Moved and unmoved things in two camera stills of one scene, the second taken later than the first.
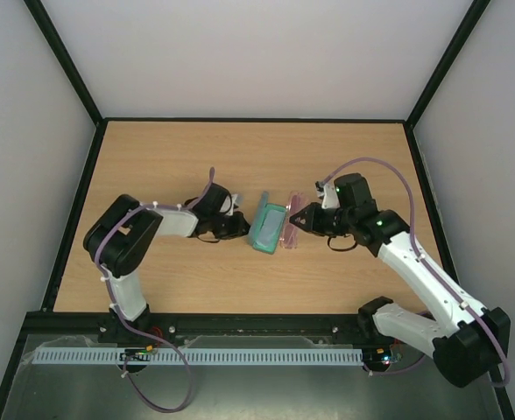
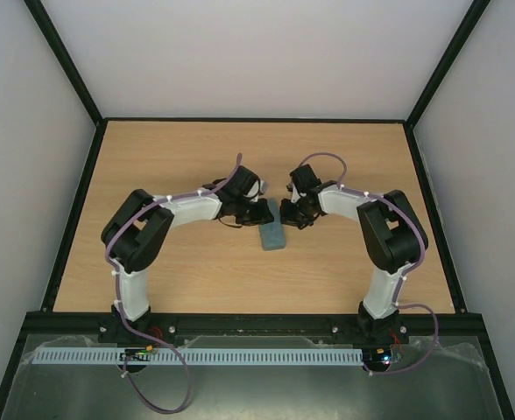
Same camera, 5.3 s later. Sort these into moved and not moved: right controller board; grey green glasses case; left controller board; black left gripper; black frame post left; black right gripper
Moved: black left gripper; grey green glasses case; black right gripper
Not moved: left controller board; right controller board; black frame post left
